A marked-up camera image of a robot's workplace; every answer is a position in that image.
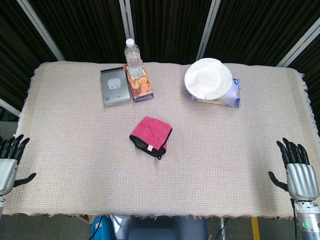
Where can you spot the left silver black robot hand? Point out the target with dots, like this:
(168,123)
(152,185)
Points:
(6,172)

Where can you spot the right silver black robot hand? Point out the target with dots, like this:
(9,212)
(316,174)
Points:
(301,181)

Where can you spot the pink cloth black trim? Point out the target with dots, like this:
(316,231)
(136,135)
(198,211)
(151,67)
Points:
(152,127)

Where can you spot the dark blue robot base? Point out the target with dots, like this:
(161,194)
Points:
(162,228)

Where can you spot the beige woven tablecloth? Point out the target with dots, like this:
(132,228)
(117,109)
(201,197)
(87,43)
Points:
(75,150)

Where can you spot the metal table leg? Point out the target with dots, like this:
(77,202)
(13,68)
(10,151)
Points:
(222,228)

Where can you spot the bright blue base part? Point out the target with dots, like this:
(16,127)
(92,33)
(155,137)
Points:
(97,228)

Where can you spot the purple tissue pack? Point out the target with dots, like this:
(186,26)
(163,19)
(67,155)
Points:
(235,95)

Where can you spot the silver earbuds box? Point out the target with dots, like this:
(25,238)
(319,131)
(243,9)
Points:
(115,87)

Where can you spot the white round paper plate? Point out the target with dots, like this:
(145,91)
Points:
(207,77)

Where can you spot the orange snack box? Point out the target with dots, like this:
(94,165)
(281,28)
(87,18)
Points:
(141,87)

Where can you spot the clear plastic water bottle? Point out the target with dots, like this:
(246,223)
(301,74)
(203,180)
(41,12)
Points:
(133,60)

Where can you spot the white partition post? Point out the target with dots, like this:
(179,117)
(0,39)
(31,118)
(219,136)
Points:
(8,106)
(208,27)
(40,27)
(300,46)
(126,17)

